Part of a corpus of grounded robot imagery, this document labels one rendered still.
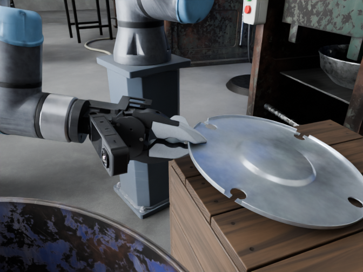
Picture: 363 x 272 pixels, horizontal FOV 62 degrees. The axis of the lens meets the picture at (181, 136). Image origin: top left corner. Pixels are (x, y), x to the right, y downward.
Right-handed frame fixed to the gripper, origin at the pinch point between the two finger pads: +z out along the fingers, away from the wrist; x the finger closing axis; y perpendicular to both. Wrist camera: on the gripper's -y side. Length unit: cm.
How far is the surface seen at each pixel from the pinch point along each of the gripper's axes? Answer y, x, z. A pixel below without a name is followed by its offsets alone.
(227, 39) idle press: 214, 20, 31
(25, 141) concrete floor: 72, 52, -67
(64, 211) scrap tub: -23.4, -5.4, -12.5
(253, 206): -13.0, 0.0, 6.5
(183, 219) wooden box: -0.9, 15.4, 0.1
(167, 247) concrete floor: 15.0, 41.3, -0.6
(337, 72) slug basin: 56, -3, 46
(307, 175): -3.7, 0.3, 16.8
